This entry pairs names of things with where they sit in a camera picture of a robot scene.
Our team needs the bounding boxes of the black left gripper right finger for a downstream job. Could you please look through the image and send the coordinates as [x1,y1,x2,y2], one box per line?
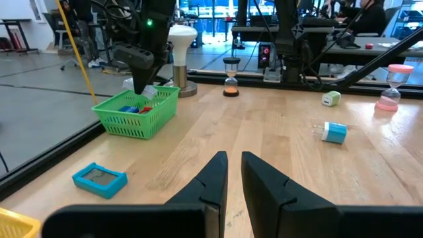
[241,151,423,238]

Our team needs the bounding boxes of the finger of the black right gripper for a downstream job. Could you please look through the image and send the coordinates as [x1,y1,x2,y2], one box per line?
[132,65,156,96]

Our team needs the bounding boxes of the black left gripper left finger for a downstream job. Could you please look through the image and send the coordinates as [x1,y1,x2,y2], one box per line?
[41,151,229,238]

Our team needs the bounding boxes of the white digital clock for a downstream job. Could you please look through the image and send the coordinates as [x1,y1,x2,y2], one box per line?
[121,77,159,100]

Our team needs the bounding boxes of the grey office desk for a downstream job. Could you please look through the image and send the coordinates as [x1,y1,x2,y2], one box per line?
[319,34,423,67]

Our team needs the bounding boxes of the white bulb table lamp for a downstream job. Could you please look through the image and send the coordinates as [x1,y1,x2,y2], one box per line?
[167,24,199,99]

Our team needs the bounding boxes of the green plastic basket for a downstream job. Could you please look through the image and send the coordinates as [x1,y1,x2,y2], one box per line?
[91,85,181,140]

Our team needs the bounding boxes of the person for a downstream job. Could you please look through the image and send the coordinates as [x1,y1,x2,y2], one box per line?
[61,0,107,69]
[343,0,389,37]

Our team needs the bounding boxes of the black hourglass orange sand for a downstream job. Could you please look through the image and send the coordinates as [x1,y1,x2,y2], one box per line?
[222,56,242,98]

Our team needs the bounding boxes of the light blue digital clock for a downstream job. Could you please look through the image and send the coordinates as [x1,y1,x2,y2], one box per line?
[71,161,129,200]

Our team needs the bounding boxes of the black computer pink lights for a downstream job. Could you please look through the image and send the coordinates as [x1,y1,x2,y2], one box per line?
[256,42,272,69]

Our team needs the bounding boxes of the black side table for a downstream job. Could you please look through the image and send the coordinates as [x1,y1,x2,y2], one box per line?
[0,18,40,56]

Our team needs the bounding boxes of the yellow plastic basket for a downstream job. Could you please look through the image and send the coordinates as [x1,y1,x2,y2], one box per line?
[0,207,42,238]

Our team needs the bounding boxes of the pink hourglass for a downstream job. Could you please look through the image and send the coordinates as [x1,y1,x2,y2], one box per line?
[374,63,415,112]

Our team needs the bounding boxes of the blue USB wall charger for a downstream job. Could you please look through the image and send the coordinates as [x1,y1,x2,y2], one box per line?
[312,121,348,145]

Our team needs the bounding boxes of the white framed wall picture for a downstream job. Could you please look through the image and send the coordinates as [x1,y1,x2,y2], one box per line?
[27,0,43,24]

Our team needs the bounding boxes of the black aluminium rig frame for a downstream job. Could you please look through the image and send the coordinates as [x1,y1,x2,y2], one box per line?
[0,28,423,202]

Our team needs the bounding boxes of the green USB wall charger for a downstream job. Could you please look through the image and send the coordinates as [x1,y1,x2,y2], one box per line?
[321,90,342,108]

